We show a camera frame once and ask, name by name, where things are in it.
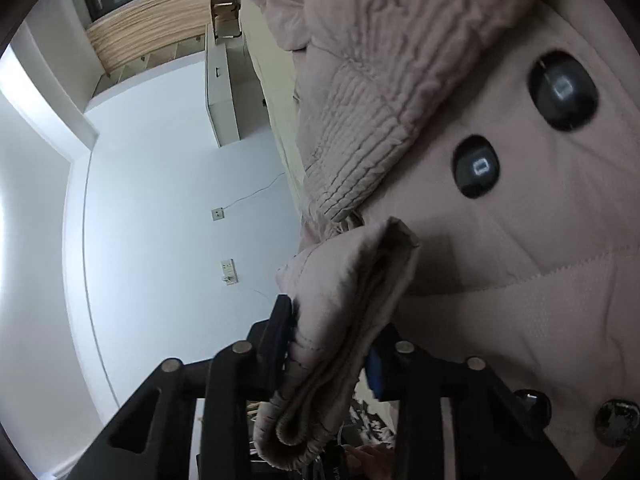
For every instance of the white wall outlet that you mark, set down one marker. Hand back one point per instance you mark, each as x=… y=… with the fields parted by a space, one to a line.
x=217 y=213
x=228 y=271

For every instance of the person's left hand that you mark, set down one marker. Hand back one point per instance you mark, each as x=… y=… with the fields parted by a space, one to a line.
x=370 y=462

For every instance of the beige curtain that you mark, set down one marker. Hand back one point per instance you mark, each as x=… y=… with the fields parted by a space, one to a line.
x=150 y=15

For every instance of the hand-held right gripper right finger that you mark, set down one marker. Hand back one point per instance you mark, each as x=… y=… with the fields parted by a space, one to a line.
x=381 y=380

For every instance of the white wall shelf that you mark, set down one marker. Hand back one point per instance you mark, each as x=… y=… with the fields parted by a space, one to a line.
x=150 y=57

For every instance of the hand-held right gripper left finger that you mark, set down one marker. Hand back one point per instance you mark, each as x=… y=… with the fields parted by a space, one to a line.
x=274 y=340

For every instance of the pinkish beige down jacket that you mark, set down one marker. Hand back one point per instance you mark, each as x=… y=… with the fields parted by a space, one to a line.
x=500 y=220

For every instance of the bed with olive sheet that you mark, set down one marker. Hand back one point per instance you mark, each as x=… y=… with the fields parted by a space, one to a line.
x=270 y=90

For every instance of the white floating wall desk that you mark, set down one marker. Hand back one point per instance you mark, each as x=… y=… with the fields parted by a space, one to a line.
x=221 y=100

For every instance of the folding chair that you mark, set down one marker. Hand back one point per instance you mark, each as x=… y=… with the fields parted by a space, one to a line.
x=225 y=10

